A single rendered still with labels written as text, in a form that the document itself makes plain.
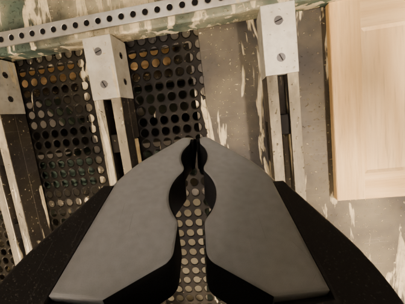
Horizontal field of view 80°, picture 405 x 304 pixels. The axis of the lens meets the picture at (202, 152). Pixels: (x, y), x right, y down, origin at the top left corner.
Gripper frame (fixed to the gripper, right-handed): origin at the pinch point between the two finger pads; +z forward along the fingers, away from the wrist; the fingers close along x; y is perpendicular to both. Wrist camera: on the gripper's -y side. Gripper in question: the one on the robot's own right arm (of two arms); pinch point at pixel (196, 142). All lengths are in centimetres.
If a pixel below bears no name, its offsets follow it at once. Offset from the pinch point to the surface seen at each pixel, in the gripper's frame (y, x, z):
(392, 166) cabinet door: 25, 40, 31
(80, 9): -5, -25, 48
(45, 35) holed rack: 0, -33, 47
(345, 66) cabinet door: 7, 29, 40
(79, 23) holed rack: -2, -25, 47
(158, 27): -1.1, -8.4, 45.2
